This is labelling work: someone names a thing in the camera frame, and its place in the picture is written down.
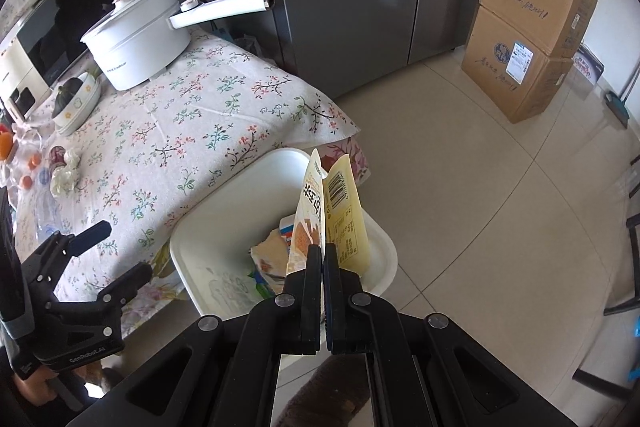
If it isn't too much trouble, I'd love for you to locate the clear plastic bottle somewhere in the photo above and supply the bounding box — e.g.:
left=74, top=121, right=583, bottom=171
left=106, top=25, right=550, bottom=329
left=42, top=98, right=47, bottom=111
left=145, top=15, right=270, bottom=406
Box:
left=32, top=189, right=67, bottom=233

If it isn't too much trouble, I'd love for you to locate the white floral bowl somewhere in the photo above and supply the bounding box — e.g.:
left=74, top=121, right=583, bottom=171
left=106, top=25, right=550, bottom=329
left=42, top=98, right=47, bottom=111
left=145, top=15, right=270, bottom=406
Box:
left=52, top=71, right=102, bottom=136

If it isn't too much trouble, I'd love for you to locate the yellow snack packet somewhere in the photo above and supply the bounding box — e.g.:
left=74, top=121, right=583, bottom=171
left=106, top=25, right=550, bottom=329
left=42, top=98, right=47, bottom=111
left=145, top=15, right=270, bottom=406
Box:
left=250, top=229, right=293, bottom=288

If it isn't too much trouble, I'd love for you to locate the green pumpkin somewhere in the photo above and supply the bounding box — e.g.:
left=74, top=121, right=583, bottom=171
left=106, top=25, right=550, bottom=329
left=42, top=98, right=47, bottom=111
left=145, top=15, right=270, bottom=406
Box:
left=52, top=78, right=87, bottom=116

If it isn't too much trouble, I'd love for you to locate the colourful printed box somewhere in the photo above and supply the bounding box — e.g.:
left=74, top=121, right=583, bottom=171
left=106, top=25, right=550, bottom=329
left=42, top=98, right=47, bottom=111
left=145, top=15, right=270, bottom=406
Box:
left=575, top=44, right=605, bottom=85

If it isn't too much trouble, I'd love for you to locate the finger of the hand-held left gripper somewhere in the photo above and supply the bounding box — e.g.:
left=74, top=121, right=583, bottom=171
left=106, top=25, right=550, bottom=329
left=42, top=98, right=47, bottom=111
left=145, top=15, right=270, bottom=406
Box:
left=20, top=221, right=112, bottom=282
left=45, top=262, right=153, bottom=348

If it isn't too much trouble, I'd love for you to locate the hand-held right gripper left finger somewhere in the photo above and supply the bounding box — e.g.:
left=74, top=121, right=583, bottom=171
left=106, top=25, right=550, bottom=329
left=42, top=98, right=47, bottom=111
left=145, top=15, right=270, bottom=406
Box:
left=65, top=244, right=326, bottom=427

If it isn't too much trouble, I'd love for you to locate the brown fuzzy slipper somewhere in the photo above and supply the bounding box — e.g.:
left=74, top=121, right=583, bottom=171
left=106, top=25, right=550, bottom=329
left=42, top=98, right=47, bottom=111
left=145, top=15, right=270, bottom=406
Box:
left=280, top=357, right=372, bottom=427

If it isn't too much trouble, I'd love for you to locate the beige snack bag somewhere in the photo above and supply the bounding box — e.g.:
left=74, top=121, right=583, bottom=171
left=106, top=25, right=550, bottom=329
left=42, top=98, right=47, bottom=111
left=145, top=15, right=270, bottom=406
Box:
left=286, top=148, right=372, bottom=280

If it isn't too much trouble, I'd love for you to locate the white electric pot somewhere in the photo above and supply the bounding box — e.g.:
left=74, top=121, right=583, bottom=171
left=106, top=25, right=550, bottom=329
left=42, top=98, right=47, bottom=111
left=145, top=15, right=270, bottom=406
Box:
left=80, top=0, right=275, bottom=92

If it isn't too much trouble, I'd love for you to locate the black metal chair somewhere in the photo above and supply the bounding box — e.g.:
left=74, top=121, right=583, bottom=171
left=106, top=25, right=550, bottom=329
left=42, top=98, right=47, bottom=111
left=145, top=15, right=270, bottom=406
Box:
left=572, top=157, right=640, bottom=388

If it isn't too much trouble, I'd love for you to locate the crumpled white tissue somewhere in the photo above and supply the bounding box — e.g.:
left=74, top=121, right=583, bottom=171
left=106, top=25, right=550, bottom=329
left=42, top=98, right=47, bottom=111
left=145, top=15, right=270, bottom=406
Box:
left=50, top=151, right=82, bottom=196

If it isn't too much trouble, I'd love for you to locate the white plastic bin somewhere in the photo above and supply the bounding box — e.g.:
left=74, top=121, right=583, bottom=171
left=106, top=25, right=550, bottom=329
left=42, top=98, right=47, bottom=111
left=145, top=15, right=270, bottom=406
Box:
left=169, top=148, right=399, bottom=318

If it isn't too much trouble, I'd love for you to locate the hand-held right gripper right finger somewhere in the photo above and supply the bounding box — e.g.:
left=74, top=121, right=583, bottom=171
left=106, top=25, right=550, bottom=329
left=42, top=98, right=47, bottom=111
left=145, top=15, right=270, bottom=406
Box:
left=322, top=244, right=573, bottom=427

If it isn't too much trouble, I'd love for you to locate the large cardboard box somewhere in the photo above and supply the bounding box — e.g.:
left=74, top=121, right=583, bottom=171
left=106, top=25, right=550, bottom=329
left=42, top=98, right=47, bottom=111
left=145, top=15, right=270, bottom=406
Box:
left=460, top=4, right=575, bottom=124

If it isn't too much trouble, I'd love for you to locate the teal broom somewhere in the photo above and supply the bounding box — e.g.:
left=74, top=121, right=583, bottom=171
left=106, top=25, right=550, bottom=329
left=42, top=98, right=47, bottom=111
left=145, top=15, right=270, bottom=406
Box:
left=602, top=89, right=631, bottom=128

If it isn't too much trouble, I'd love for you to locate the person's left hand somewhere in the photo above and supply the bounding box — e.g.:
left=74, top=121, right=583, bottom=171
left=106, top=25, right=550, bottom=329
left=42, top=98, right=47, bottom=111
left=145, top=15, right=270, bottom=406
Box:
left=15, top=364, right=58, bottom=405

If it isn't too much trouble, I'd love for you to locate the black microwave oven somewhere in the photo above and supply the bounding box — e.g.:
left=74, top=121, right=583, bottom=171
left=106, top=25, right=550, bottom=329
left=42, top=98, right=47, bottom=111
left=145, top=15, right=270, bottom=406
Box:
left=15, top=0, right=168, bottom=88

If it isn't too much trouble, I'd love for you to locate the floral tablecloth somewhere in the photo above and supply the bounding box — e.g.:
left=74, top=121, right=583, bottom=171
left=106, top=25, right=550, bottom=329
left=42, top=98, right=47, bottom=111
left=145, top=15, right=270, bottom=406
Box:
left=0, top=29, right=361, bottom=308

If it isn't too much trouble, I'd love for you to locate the glass pot lid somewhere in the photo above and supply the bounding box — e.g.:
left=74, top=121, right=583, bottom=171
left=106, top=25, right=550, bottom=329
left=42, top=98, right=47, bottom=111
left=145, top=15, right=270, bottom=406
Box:
left=81, top=0, right=176, bottom=44

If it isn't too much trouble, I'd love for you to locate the cream air fryer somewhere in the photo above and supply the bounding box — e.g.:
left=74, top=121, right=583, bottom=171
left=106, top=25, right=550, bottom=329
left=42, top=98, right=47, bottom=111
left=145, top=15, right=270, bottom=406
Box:
left=0, top=42, right=53, bottom=124

